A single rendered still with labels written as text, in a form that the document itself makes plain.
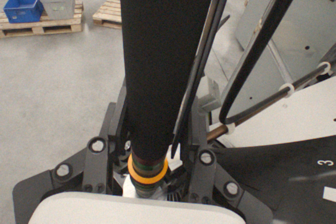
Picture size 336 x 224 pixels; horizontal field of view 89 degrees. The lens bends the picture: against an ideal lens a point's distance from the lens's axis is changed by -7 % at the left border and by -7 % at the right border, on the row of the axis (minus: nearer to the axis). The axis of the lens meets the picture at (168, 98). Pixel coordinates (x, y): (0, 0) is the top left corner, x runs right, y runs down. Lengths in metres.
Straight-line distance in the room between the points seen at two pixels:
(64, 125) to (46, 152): 0.28
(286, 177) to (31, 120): 2.08
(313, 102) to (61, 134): 1.84
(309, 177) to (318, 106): 0.30
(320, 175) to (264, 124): 0.30
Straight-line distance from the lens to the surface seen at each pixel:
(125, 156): 0.40
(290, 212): 0.25
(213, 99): 0.62
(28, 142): 2.03
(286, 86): 0.41
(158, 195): 0.32
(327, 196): 0.26
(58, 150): 1.88
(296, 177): 0.28
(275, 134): 0.54
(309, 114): 0.54
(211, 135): 0.27
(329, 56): 0.66
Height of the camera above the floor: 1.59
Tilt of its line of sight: 50 degrees down
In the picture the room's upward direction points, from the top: 11 degrees clockwise
